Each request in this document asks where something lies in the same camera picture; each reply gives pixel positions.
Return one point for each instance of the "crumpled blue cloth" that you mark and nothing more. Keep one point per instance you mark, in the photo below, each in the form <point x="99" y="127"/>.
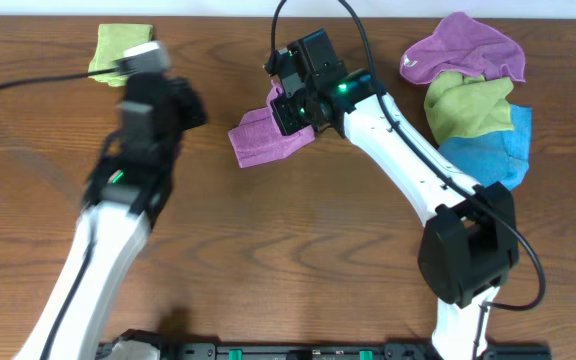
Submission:
<point x="501" y="156"/>

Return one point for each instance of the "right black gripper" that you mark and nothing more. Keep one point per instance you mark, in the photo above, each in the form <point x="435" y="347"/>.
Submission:
<point x="287" y="124"/>

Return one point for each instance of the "crumpled purple cloth at top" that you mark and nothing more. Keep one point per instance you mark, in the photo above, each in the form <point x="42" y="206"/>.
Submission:
<point x="462" y="44"/>

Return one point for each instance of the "folded light green cloth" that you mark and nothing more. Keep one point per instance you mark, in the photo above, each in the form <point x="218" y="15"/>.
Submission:
<point x="114" y="39"/>

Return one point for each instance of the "crumpled olive green cloth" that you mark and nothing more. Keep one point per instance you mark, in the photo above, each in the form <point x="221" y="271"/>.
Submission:
<point x="459" y="106"/>

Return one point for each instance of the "purple microfiber cloth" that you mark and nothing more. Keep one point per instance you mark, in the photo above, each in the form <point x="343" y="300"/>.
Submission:
<point x="258" y="140"/>

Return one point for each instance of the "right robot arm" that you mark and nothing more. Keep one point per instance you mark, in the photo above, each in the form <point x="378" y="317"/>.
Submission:
<point x="468" y="245"/>

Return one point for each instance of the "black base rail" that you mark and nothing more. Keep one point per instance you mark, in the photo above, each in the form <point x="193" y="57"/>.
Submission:
<point x="138" y="344"/>

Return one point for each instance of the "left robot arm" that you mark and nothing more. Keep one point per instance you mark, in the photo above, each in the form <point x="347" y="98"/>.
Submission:
<point x="123" y="198"/>

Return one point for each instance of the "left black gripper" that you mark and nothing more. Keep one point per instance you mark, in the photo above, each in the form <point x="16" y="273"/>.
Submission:
<point x="197" y="106"/>

